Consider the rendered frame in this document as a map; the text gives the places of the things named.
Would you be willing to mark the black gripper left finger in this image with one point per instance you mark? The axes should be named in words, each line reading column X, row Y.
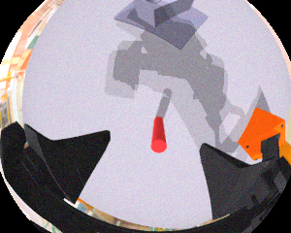
column 69, row 161

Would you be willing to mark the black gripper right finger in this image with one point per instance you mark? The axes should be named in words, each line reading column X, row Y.
column 228, row 179

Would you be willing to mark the red peg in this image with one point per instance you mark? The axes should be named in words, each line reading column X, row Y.
column 158, row 142

